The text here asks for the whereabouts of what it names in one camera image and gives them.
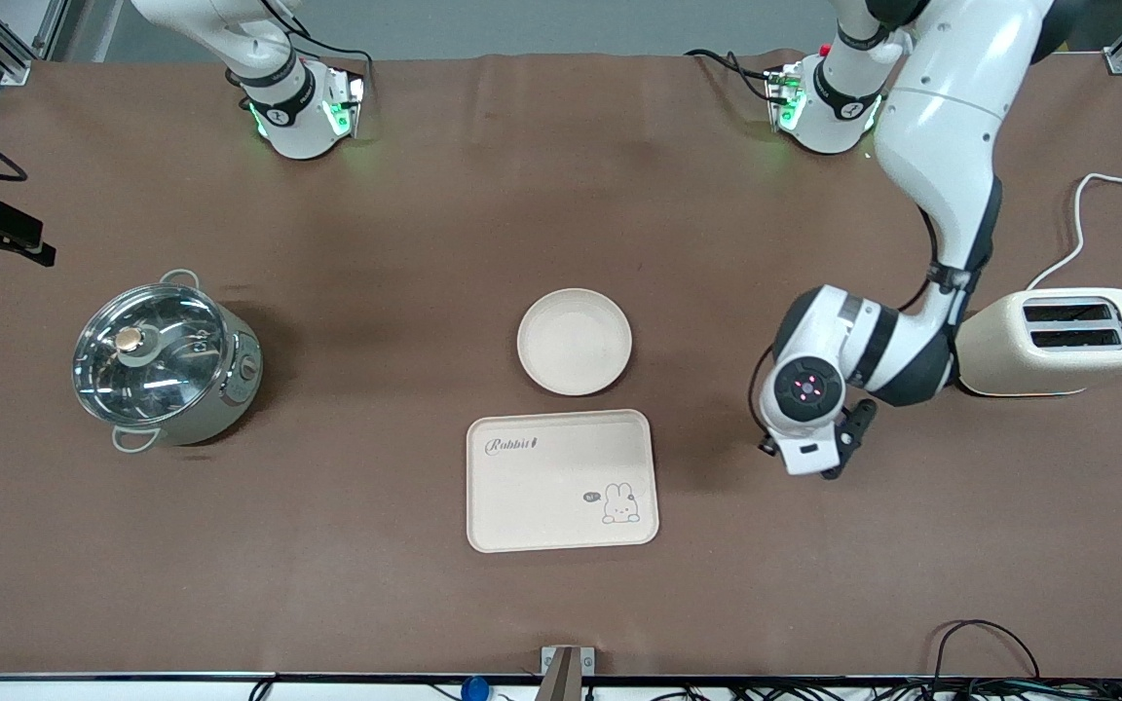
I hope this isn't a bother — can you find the cream round plate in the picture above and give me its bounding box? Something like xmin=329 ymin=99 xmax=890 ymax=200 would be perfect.
xmin=516 ymin=288 xmax=634 ymax=397

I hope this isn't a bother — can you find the glass pot lid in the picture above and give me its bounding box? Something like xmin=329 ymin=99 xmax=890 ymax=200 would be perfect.
xmin=72 ymin=284 xmax=231 ymax=427

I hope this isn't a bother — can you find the cream two-slot toaster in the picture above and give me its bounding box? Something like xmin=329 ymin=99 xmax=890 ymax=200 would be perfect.
xmin=954 ymin=287 xmax=1122 ymax=398

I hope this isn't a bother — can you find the pale green electric pot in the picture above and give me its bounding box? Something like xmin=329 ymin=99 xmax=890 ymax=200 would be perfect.
xmin=72 ymin=270 xmax=264 ymax=455

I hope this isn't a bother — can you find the cream rabbit print tray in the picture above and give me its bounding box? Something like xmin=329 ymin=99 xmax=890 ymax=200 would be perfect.
xmin=467 ymin=409 xmax=660 ymax=555

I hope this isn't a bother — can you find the brown table mat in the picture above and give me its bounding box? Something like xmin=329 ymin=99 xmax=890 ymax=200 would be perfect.
xmin=0 ymin=51 xmax=1122 ymax=681

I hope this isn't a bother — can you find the black looped cable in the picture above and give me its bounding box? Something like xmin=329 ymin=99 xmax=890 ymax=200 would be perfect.
xmin=928 ymin=619 xmax=1042 ymax=694

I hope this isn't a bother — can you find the white toaster power cable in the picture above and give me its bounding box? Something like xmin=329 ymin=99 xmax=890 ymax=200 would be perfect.
xmin=1026 ymin=172 xmax=1122 ymax=292

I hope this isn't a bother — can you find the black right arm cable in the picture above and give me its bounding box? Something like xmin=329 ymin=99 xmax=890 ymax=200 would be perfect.
xmin=0 ymin=0 xmax=375 ymax=184

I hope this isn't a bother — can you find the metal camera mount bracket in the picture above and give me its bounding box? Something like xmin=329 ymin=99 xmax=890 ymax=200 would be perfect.
xmin=541 ymin=646 xmax=596 ymax=701

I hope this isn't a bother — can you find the black left base cable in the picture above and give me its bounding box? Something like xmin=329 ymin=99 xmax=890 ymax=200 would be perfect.
xmin=685 ymin=48 xmax=780 ymax=104

